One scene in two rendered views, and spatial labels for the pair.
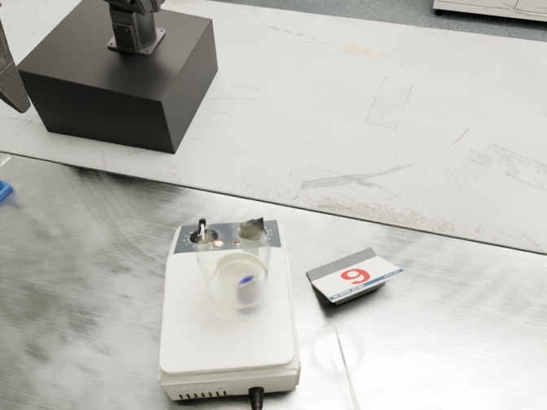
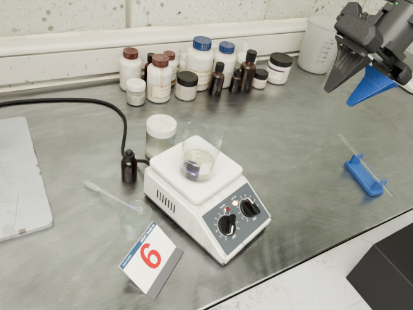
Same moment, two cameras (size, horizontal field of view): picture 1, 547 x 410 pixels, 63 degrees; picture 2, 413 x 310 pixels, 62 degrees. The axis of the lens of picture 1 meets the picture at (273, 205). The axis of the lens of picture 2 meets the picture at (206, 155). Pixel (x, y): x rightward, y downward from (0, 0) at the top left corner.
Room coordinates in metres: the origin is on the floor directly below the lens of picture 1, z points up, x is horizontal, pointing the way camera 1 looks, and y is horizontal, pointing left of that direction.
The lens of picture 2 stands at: (0.46, -0.27, 1.39)
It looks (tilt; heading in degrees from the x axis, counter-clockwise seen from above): 41 degrees down; 130
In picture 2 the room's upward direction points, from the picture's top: 12 degrees clockwise
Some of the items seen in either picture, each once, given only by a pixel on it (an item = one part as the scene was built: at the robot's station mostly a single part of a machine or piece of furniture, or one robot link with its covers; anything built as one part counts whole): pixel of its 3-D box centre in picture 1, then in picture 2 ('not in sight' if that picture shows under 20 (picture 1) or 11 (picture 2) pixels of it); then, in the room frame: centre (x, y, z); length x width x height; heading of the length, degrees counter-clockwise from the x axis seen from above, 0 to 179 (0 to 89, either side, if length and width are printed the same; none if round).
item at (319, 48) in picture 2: not in sight; (324, 45); (-0.01, 0.77, 0.97); 0.18 x 0.13 x 0.15; 56
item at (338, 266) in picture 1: (353, 272); (153, 258); (0.25, -0.09, 0.92); 0.09 x 0.06 x 0.04; 112
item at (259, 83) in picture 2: not in sight; (259, 79); (-0.03, 0.48, 0.92); 0.04 x 0.04 x 0.04
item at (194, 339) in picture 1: (226, 305); (196, 166); (0.18, 0.04, 0.98); 0.12 x 0.12 x 0.01; 4
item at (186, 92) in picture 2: not in sight; (186, 85); (-0.09, 0.26, 0.93); 0.05 x 0.05 x 0.06
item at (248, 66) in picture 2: not in sight; (247, 70); (-0.04, 0.44, 0.95); 0.04 x 0.04 x 0.11
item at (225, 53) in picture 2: not in sight; (223, 64); (-0.10, 0.39, 0.96); 0.06 x 0.06 x 0.11
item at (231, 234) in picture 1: (237, 275); (198, 154); (0.19, 0.03, 1.03); 0.07 x 0.06 x 0.08; 19
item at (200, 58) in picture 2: not in sight; (199, 63); (-0.12, 0.32, 0.96); 0.07 x 0.07 x 0.13
